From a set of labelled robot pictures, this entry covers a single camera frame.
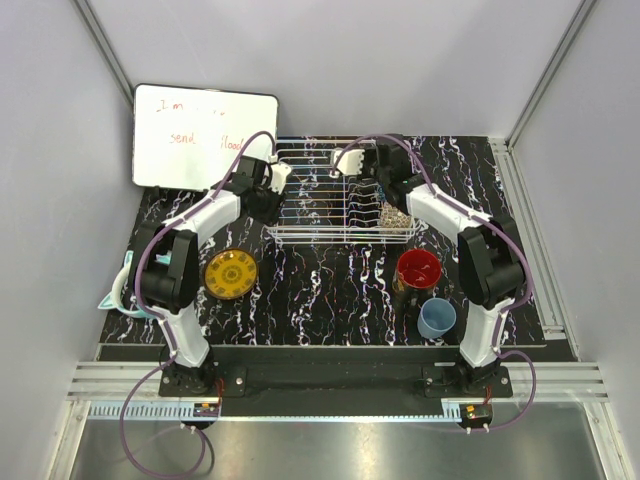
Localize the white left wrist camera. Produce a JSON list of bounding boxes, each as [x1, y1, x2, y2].
[[267, 157, 292, 195]]

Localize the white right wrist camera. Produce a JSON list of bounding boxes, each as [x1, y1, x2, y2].
[[329, 148, 365, 179]]

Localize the teal cat ear headphones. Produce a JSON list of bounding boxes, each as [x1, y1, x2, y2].
[[97, 250, 155, 319]]

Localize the black floral square plate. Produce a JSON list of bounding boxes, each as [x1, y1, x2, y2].
[[347, 178, 380, 203]]

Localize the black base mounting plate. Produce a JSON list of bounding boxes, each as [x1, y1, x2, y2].
[[159, 361, 513, 399]]

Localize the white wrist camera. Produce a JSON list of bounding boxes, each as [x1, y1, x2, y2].
[[267, 157, 292, 195], [329, 148, 365, 179]]

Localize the red black mug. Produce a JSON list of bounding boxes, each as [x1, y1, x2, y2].
[[392, 248, 442, 316]]

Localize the light blue plastic cup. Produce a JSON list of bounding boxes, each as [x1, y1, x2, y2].
[[417, 297, 457, 339]]

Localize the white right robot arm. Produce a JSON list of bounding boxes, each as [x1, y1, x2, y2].
[[356, 137, 532, 397]]

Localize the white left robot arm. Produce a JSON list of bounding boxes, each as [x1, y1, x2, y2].
[[128, 156, 292, 396]]

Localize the red white patterned bowl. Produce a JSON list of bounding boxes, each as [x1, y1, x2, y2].
[[379, 202, 412, 234]]

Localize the white wire dish rack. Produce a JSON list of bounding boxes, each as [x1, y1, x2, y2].
[[265, 137, 419, 245]]

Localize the yellow patterned small plate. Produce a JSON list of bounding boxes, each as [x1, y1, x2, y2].
[[203, 249, 258, 300]]

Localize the white whiteboard with red writing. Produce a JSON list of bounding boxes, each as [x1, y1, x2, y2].
[[132, 84, 279, 191]]

